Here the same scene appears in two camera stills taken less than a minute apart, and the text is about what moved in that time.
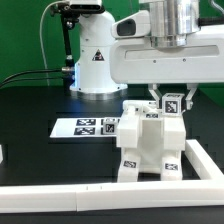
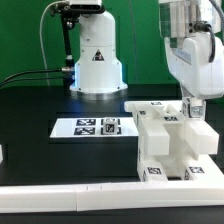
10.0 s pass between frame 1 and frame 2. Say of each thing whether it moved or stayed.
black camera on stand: stayed
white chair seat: moved
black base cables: stayed
